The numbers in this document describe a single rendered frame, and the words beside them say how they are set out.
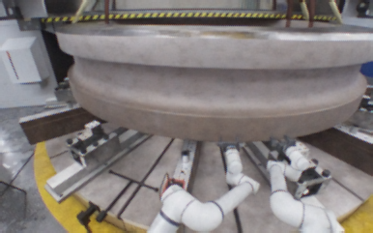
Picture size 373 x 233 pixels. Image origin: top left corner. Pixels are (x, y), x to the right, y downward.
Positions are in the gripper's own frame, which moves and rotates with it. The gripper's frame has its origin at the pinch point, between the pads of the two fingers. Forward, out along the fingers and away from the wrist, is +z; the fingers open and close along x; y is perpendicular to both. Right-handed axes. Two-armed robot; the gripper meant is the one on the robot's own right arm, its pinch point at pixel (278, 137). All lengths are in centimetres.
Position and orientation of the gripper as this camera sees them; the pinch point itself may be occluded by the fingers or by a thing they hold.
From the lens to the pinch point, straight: 172.3
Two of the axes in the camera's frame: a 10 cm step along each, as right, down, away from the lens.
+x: 9.9, -0.7, 1.1
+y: 0.0, 8.7, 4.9
